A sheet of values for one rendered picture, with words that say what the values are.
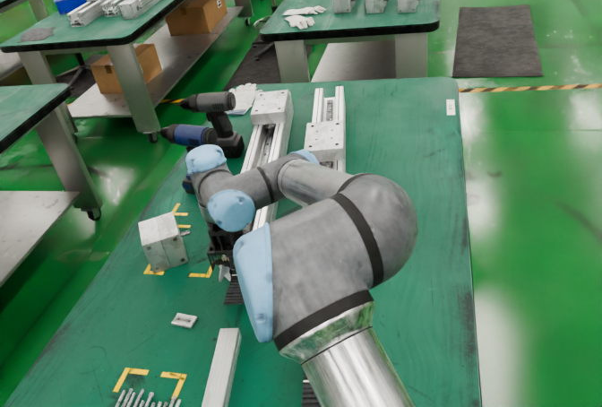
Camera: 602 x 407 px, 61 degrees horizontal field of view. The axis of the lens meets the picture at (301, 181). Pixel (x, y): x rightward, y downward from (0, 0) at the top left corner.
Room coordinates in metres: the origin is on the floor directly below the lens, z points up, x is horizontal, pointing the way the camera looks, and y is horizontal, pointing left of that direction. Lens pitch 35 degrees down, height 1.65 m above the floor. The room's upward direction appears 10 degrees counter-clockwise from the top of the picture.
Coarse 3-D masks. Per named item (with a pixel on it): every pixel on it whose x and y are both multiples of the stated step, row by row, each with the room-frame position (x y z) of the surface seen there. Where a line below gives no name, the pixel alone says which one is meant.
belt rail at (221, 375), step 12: (228, 336) 0.70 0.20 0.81; (240, 336) 0.72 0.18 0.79; (216, 348) 0.68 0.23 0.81; (228, 348) 0.68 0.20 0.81; (216, 360) 0.65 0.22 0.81; (228, 360) 0.65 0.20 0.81; (216, 372) 0.62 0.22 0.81; (228, 372) 0.62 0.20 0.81; (216, 384) 0.60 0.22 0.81; (228, 384) 0.60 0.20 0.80; (204, 396) 0.58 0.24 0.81; (216, 396) 0.57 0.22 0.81; (228, 396) 0.58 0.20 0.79
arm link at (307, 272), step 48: (240, 240) 0.43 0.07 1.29; (288, 240) 0.41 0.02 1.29; (336, 240) 0.40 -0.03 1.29; (240, 288) 0.43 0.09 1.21; (288, 288) 0.37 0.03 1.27; (336, 288) 0.36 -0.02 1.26; (288, 336) 0.34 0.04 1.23; (336, 336) 0.33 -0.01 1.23; (336, 384) 0.30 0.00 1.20; (384, 384) 0.29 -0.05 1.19
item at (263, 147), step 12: (288, 108) 1.61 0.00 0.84; (288, 120) 1.57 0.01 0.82; (264, 132) 1.50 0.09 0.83; (276, 132) 1.42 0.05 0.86; (288, 132) 1.53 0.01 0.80; (252, 144) 1.37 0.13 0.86; (264, 144) 1.41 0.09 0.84; (276, 144) 1.35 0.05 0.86; (252, 156) 1.30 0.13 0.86; (264, 156) 1.34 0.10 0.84; (276, 156) 1.28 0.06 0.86; (252, 168) 1.25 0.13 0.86; (276, 204) 1.14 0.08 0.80; (264, 216) 1.01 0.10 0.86; (252, 228) 1.01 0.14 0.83
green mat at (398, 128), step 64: (384, 128) 1.47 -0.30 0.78; (448, 128) 1.41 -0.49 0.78; (448, 192) 1.08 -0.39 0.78; (128, 256) 1.05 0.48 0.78; (192, 256) 1.00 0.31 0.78; (448, 256) 0.85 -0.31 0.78; (64, 320) 0.86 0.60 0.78; (128, 320) 0.82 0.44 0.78; (384, 320) 0.70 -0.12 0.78; (448, 320) 0.67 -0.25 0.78; (64, 384) 0.68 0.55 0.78; (128, 384) 0.65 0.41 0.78; (192, 384) 0.63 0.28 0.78; (256, 384) 0.60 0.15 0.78; (448, 384) 0.54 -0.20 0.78
